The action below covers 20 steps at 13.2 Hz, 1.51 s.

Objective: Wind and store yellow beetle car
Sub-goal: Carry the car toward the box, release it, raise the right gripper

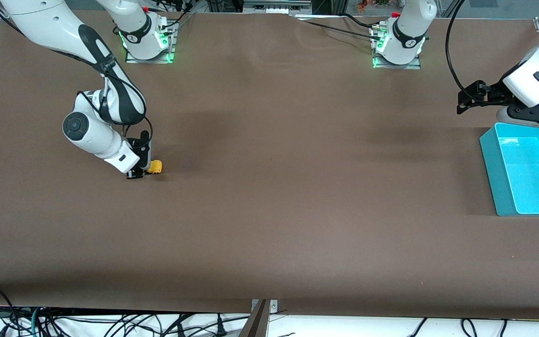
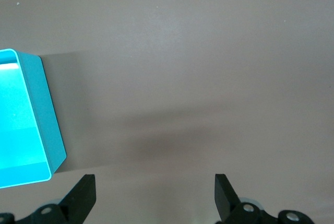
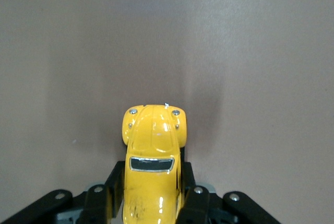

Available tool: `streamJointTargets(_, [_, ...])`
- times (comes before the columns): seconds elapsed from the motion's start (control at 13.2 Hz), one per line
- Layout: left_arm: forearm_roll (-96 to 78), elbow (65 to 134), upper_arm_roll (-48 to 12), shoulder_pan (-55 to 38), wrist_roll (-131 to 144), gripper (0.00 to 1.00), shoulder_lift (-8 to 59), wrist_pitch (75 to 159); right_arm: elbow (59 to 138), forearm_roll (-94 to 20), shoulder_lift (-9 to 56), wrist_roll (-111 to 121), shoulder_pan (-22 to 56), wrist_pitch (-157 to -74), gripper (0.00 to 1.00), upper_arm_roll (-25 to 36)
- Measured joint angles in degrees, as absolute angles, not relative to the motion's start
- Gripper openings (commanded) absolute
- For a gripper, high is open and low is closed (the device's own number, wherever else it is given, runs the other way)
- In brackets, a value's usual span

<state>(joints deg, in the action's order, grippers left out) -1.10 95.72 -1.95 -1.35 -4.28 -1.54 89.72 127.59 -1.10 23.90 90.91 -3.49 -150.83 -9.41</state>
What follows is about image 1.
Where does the teal plastic bin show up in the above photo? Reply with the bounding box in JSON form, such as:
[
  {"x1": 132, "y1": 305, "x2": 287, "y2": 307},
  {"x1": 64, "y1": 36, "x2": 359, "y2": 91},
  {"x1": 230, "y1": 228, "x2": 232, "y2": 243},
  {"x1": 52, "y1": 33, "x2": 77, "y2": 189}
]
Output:
[{"x1": 479, "y1": 123, "x2": 539, "y2": 217}]

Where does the brown table cover sheet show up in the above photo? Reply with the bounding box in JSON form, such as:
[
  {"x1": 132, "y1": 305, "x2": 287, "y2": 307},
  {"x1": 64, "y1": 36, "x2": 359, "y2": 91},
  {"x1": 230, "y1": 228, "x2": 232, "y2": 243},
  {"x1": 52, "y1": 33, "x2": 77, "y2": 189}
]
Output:
[{"x1": 0, "y1": 8, "x2": 539, "y2": 321}]

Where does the dark brown pole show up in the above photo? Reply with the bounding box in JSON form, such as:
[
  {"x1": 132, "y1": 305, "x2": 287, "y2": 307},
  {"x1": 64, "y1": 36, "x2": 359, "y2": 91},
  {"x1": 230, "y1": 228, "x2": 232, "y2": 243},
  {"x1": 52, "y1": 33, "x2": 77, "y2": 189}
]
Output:
[{"x1": 238, "y1": 300, "x2": 270, "y2": 337}]

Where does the grey power strip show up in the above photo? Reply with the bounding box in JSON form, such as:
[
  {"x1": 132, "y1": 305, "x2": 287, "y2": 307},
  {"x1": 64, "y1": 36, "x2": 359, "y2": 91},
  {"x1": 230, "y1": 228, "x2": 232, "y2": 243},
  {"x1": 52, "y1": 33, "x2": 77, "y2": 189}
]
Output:
[{"x1": 243, "y1": 0, "x2": 313, "y2": 15}]

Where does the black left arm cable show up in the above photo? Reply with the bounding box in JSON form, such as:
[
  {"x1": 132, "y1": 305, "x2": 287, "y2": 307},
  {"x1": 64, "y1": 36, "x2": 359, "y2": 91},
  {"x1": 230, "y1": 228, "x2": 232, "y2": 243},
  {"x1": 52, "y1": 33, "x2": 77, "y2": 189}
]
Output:
[{"x1": 444, "y1": 0, "x2": 478, "y2": 104}]

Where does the short black table cable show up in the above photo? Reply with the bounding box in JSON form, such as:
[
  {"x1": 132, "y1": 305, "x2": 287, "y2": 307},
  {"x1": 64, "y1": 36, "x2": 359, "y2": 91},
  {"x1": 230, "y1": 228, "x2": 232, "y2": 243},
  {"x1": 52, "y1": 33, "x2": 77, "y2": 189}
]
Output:
[{"x1": 340, "y1": 13, "x2": 377, "y2": 29}]

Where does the black base cable bundle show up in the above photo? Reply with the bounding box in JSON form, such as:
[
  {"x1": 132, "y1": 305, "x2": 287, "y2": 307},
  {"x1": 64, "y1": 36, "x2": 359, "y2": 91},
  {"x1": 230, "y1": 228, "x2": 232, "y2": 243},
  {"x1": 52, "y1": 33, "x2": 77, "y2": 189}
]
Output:
[{"x1": 155, "y1": 0, "x2": 196, "y2": 29}]

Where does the long black table cable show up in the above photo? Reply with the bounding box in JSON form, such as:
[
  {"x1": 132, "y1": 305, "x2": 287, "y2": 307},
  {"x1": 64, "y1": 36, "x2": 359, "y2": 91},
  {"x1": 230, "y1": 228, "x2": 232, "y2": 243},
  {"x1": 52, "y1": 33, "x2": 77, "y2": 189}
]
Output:
[{"x1": 293, "y1": 15, "x2": 383, "y2": 40}]

